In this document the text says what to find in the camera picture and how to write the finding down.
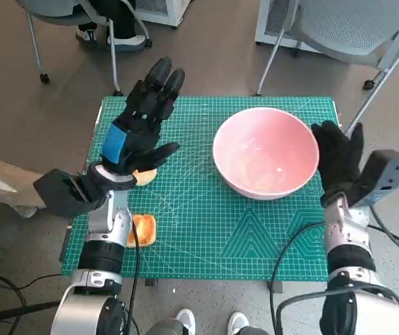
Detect person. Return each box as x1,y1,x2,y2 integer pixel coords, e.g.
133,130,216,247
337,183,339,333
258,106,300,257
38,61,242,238
75,0,148,53
0,132,47,219

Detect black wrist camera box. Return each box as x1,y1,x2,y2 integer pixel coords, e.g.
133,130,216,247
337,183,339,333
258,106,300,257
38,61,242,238
33,168,108,219
347,149,399,207

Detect white cabinet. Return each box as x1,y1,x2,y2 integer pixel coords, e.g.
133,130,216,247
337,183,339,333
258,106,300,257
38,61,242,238
133,0,186,29
255,0,322,54

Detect grey chair with metal legs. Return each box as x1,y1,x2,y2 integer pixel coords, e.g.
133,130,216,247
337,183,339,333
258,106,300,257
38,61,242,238
16,0,153,97
255,0,399,135

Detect black floor cable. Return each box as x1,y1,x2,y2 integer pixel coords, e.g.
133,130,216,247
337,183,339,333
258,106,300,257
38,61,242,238
0,274,63,317

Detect toasted bread slice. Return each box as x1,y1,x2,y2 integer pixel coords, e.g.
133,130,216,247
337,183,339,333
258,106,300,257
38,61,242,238
126,214,158,248

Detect black left robot hand, blue tape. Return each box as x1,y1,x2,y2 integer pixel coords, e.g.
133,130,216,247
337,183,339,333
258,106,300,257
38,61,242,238
100,57,186,175

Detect round bread bun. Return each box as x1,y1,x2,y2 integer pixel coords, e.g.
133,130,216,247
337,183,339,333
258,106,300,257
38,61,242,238
131,167,158,186

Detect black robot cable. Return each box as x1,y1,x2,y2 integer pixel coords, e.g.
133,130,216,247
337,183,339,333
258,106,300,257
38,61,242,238
269,223,328,335
368,205,399,253
275,285,399,335
126,223,141,335

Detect pink bowl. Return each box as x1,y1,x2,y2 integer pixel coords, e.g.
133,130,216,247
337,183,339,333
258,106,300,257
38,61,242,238
212,107,320,200

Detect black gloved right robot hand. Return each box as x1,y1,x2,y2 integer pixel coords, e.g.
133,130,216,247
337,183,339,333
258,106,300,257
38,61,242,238
310,120,365,207

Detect green cutting mat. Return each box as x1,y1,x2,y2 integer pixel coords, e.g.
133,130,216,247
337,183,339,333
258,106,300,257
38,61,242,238
61,96,340,283

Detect white shoe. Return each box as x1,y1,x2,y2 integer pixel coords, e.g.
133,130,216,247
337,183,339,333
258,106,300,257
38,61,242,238
227,311,250,335
175,308,197,335

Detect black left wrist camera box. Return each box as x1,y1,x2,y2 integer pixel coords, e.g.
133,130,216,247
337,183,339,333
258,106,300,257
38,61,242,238
33,168,108,219

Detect black stand leg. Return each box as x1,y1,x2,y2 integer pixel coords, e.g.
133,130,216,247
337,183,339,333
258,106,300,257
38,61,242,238
0,301,59,327

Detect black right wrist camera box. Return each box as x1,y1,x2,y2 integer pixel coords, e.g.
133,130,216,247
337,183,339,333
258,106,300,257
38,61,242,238
347,149,399,207

